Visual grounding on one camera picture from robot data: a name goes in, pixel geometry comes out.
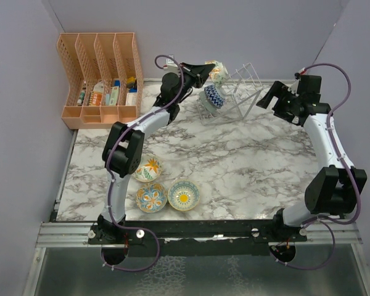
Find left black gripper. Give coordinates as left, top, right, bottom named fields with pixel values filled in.
left=174, top=63, right=215, bottom=104

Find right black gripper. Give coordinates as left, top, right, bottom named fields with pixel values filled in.
left=257, top=81, right=302, bottom=123

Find white bowl orange leaves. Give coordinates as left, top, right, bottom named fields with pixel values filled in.
left=205, top=60, right=230, bottom=88

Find teal green bowl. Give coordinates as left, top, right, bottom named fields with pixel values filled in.
left=199, top=92, right=216, bottom=115

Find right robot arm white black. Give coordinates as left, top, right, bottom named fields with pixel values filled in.
left=257, top=75, right=367, bottom=241

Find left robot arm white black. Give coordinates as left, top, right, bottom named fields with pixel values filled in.
left=98, top=63, right=215, bottom=244

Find yellow black toy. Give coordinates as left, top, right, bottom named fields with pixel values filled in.
left=126, top=76, right=137, bottom=89

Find white card box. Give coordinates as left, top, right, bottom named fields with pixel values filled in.
left=126, top=88, right=138, bottom=106

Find mint green box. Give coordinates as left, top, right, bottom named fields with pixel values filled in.
left=105, top=86, right=120, bottom=106

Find peach plastic file organizer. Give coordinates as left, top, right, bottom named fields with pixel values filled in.
left=57, top=33, right=144, bottom=130

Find orange white box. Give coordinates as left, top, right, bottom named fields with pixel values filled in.
left=89, top=80, right=104, bottom=107

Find white bowl orange flower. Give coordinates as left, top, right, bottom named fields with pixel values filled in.
left=133, top=154, right=163, bottom=183

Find blue yellow sun bowl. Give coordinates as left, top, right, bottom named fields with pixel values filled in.
left=168, top=179, right=200, bottom=212

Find small dark bottle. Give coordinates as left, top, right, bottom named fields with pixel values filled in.
left=77, top=86, right=86, bottom=106

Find blue orange floral bowl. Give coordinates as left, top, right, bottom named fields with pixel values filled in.
left=136, top=183, right=168, bottom=213

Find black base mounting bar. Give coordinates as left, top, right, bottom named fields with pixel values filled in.
left=88, top=218, right=307, bottom=257

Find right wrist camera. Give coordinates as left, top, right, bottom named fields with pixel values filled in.
left=289, top=68, right=306, bottom=95

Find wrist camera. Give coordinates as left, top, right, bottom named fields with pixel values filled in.
left=289, top=68, right=306, bottom=95
left=164, top=54, right=178, bottom=69

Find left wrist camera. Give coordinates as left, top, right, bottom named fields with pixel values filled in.
left=164, top=54, right=178, bottom=69

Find white wire dish rack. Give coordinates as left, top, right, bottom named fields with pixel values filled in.
left=197, top=63, right=263, bottom=126

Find aluminium frame rail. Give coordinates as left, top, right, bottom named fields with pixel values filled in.
left=35, top=221, right=363, bottom=248

